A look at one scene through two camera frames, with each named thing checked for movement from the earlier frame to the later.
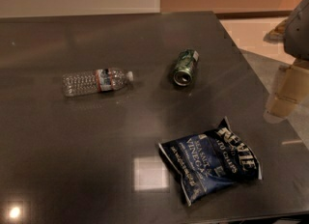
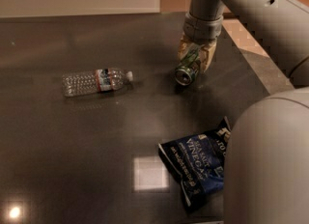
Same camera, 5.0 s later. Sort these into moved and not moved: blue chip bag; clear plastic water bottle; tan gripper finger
Moved: tan gripper finger
Not moved: clear plastic water bottle; blue chip bag
